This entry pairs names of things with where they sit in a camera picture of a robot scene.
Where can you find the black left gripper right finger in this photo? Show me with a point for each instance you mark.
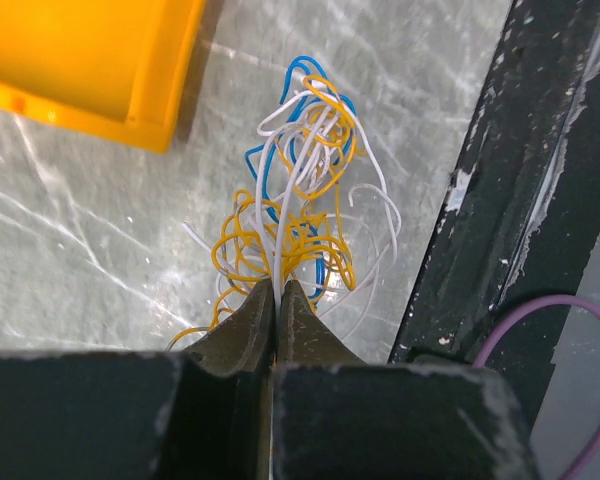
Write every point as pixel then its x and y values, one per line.
pixel 337 417

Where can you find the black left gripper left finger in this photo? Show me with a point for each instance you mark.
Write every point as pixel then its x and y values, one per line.
pixel 196 414

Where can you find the yellow plastic bin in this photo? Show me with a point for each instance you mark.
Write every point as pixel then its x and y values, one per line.
pixel 113 69

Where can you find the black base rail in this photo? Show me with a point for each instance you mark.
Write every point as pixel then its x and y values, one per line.
pixel 522 213

